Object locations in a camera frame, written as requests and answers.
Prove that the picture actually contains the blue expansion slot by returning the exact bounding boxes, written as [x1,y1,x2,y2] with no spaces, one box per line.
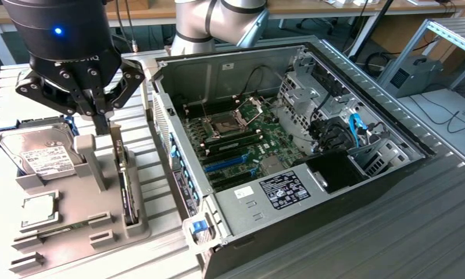
[202,155,250,173]

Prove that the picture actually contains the silver disk bay cage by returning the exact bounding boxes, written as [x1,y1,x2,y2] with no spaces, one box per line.
[277,48,426,178]

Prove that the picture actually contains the silver power supply unit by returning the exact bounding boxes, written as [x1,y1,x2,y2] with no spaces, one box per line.
[213,163,329,238]

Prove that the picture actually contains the grey parts rack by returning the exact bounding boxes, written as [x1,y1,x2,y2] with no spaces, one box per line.
[9,134,153,276]

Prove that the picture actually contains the blue SATA wire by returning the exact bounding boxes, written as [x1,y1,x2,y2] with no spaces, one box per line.
[348,112,364,149]

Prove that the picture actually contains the blue disk caddy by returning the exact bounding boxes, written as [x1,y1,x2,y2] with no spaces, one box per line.
[0,115,81,141]

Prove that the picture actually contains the open black PC case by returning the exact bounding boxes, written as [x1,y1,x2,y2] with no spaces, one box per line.
[137,34,437,279]

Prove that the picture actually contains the silver hard disk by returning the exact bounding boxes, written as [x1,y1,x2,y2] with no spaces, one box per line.
[0,121,81,181]

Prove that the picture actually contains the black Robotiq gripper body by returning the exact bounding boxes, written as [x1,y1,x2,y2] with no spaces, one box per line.
[1,0,121,116]

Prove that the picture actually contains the black power wire bundle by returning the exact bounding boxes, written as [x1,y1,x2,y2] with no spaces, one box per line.
[309,117,352,153]

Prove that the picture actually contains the black RAM stick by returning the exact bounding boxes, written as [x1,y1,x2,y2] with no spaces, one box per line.
[202,129,266,155]

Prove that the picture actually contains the green motherboard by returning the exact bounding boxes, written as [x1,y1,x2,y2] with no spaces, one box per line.
[181,97,314,193]

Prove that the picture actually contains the black office chair base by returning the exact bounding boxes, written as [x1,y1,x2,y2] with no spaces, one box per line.
[278,16,338,37]

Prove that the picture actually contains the aluminium slat table frame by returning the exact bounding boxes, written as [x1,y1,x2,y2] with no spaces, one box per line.
[376,16,465,175]

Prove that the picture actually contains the black looped wire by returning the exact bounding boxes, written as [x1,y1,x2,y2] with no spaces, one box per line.
[244,65,284,98]

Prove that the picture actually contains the silver CPU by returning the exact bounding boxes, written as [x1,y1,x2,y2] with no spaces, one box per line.
[21,194,60,228]

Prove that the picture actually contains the Nvidia Quadro graphics card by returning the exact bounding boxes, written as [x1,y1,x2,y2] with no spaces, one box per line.
[108,122,142,228]

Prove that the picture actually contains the grey control box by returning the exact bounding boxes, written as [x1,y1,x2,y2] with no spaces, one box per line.
[386,55,445,99]

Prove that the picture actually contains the CPU socket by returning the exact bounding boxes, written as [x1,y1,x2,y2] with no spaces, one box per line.
[202,112,241,138]

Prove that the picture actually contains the silver chipset heatsink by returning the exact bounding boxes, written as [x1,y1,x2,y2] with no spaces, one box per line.
[258,156,286,173]

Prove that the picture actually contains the green RAM stick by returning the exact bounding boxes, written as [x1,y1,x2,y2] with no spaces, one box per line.
[38,220,92,236]

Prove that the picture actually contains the blue case latch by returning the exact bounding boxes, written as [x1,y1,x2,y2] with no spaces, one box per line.
[188,220,209,234]

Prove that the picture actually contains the metal socket cover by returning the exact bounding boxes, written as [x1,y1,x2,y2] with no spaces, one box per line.
[233,96,265,125]

